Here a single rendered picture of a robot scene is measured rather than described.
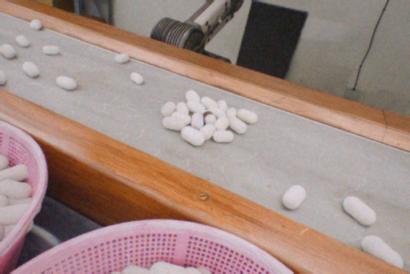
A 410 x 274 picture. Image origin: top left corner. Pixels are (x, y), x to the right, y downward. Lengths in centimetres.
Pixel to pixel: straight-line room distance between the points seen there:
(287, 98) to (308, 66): 191
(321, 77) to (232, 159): 215
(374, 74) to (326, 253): 228
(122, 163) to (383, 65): 233
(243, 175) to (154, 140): 13
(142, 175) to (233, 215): 10
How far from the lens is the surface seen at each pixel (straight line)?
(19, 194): 34
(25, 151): 36
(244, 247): 26
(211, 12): 93
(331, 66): 248
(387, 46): 248
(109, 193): 32
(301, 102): 58
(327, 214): 37
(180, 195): 28
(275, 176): 38
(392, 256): 34
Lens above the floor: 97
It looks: 32 degrees down
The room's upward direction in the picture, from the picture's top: 11 degrees clockwise
